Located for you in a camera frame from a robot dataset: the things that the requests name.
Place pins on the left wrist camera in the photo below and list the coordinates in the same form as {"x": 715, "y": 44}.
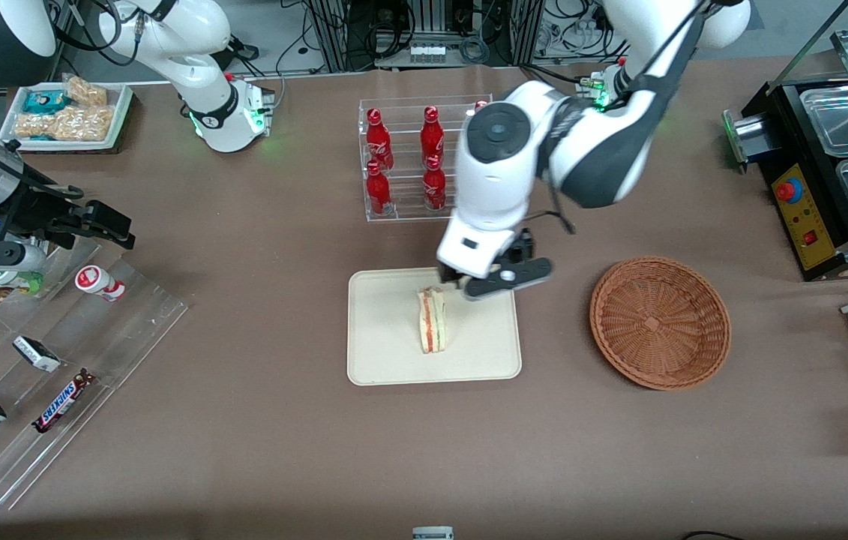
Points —
{"x": 510, "y": 277}

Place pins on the aluminium frame rack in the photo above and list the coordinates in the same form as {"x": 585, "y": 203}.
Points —
{"x": 334, "y": 34}

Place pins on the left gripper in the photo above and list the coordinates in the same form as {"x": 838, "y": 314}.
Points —
{"x": 522, "y": 245}

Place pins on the brown tablecloth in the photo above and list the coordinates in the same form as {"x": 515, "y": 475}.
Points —
{"x": 244, "y": 450}

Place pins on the white red yogurt bottle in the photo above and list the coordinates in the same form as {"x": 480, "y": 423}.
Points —
{"x": 97, "y": 281}

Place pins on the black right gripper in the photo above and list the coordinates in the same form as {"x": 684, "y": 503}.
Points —
{"x": 28, "y": 204}

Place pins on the Snickers chocolate bar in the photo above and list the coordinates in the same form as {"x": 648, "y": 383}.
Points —
{"x": 64, "y": 401}

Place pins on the black food warmer machine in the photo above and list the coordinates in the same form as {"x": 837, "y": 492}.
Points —
{"x": 806, "y": 225}

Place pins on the beige rectangular tray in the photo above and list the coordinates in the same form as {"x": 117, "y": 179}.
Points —
{"x": 386, "y": 337}

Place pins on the clear acrylic stepped display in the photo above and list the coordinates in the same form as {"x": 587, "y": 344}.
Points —
{"x": 94, "y": 337}

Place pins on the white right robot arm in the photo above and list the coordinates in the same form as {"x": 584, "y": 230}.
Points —
{"x": 199, "y": 45}

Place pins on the white snack tray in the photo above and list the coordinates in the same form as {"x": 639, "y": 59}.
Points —
{"x": 120, "y": 101}

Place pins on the bagged rice cracker snack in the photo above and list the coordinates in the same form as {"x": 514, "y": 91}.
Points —
{"x": 34, "y": 125}
{"x": 86, "y": 91}
{"x": 86, "y": 124}

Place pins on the teal snack packet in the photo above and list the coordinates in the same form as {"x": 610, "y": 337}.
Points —
{"x": 45, "y": 101}

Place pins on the white power strip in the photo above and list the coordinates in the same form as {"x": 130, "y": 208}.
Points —
{"x": 428, "y": 54}

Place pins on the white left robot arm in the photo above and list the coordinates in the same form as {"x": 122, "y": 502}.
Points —
{"x": 603, "y": 150}

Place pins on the clear acrylic bottle rack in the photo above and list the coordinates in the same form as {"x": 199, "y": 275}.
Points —
{"x": 409, "y": 214}

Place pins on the brown wicker basket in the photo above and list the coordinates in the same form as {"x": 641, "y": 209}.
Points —
{"x": 656, "y": 322}

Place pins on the triangular sandwich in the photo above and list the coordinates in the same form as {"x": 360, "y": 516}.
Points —
{"x": 432, "y": 322}

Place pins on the grey device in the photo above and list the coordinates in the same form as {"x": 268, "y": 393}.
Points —
{"x": 432, "y": 533}

